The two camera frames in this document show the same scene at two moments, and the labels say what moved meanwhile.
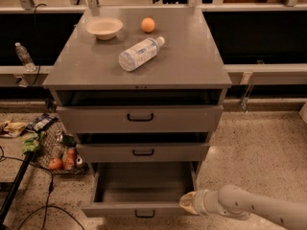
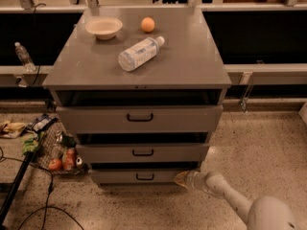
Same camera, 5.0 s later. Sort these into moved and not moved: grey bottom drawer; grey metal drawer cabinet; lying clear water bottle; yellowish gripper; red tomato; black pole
Moved: grey bottom drawer; yellowish gripper
Not moved: black pole; lying clear water bottle; red tomato; grey metal drawer cabinet
